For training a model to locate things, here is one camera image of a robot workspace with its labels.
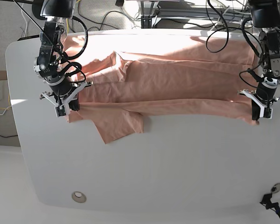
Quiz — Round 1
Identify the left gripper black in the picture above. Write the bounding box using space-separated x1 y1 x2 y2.
252 82 276 121

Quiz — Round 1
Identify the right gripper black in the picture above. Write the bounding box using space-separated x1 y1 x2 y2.
48 78 80 112

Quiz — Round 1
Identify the pink T-shirt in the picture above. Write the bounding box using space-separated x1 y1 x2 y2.
66 35 258 143

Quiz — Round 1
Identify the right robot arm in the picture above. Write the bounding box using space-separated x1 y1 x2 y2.
34 0 88 117

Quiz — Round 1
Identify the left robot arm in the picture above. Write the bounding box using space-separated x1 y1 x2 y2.
248 0 280 121

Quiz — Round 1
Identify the silver table grommet right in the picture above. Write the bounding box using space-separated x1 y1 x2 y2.
271 182 280 194

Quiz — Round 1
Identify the silver table grommet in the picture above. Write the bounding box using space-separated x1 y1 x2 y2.
71 191 87 203
271 182 280 194

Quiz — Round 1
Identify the silver table grommet left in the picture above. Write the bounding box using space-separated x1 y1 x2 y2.
71 191 87 203

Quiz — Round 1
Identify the black clamp on table edge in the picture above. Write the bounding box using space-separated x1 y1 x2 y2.
260 193 280 219

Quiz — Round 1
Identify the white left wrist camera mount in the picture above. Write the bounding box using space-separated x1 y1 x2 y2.
238 89 280 119

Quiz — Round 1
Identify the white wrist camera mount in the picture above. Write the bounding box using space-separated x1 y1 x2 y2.
39 81 93 117
238 89 280 119

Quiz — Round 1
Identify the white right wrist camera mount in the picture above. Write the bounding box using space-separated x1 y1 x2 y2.
39 81 93 117

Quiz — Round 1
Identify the black table leg bracket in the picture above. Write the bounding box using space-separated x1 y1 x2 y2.
141 15 152 29

